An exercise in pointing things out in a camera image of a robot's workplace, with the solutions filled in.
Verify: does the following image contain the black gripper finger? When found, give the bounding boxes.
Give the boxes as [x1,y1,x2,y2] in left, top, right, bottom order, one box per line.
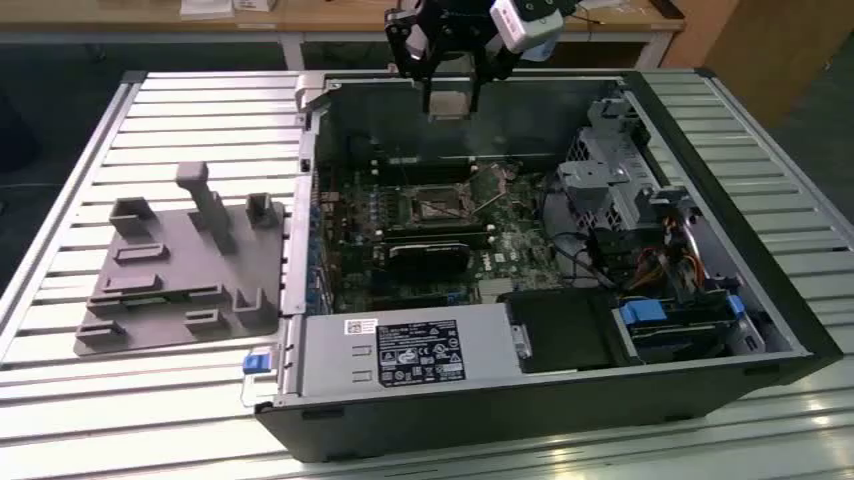
[467,41,516,115]
[383,9,440,115]

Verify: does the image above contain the silver CPU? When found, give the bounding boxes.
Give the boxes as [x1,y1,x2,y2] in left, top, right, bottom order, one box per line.
[425,90,472,121]

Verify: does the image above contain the CPU socket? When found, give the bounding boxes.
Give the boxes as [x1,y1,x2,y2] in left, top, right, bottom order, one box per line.
[407,184,472,225]

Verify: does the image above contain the black RAM stick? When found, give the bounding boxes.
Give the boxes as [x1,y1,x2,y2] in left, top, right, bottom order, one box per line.
[379,224,488,244]

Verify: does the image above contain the silver drive cage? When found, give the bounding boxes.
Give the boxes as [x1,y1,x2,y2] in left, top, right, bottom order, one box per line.
[552,97,692,234]

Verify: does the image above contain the green motherboard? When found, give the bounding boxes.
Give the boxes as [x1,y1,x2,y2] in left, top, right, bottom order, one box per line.
[312,159,582,316]

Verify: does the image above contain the black graphics card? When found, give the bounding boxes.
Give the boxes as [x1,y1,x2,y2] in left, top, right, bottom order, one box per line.
[383,239,472,279]

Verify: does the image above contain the white cardboard box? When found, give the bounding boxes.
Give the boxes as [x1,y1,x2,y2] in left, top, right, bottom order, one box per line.
[179,0,235,21]

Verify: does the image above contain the wooden cabinet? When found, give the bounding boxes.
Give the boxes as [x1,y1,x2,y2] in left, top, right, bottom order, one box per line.
[666,0,854,129]

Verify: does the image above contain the wooden desk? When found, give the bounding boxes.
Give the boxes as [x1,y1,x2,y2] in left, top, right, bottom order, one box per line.
[0,0,687,70]

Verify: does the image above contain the grey parts rack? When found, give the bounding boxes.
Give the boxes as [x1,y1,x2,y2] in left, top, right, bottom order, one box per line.
[70,160,289,357]

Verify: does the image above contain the black plastic shroud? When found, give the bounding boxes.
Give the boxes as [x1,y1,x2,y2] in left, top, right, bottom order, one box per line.
[496,288,626,375]

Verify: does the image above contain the blue disk carrier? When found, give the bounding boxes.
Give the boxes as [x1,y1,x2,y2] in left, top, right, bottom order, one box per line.
[616,297,668,331]

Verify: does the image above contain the silver power supply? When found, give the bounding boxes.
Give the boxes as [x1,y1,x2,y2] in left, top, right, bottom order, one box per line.
[292,304,528,396]

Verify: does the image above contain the green RAM stick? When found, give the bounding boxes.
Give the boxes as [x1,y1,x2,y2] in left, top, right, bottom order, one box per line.
[117,295,192,306]

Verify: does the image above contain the black open PC case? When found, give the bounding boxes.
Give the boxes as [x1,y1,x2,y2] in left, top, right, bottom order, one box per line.
[252,67,843,464]

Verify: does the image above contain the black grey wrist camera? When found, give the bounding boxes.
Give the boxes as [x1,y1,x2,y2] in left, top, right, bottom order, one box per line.
[401,20,429,64]

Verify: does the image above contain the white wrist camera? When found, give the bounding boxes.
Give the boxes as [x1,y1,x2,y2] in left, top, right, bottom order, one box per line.
[489,0,566,51]

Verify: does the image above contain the grey case corner bracket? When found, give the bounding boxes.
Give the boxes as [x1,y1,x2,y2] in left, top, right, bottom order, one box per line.
[292,73,341,114]

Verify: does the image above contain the black internal cable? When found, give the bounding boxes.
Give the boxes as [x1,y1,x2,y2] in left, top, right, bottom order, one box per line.
[540,182,622,291]

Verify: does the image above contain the orange yellow wire bundle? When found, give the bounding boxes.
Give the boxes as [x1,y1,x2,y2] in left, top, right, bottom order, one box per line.
[626,247,710,292]

